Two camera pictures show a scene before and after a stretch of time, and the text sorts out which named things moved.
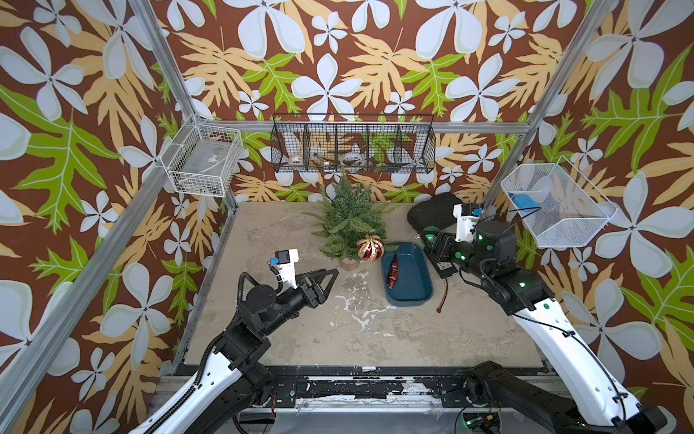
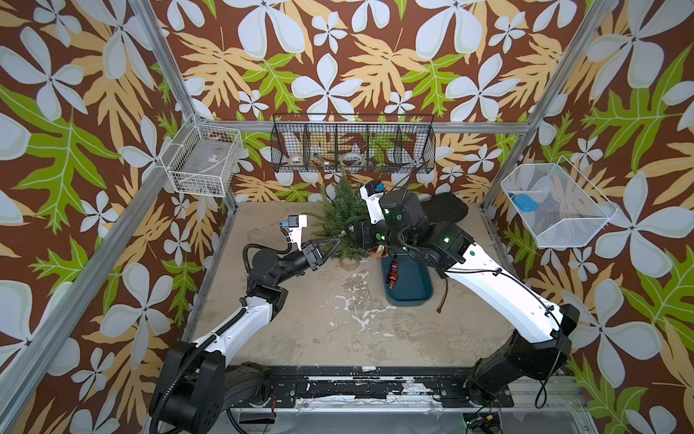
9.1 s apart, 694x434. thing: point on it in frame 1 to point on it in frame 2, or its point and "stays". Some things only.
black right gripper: x=449 y=240 to x=363 y=233
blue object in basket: x=524 y=202 stays
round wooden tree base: x=350 y=264 stays
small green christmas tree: x=346 y=217 stays
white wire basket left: x=202 y=159 stays
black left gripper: x=305 y=286 to x=310 y=254
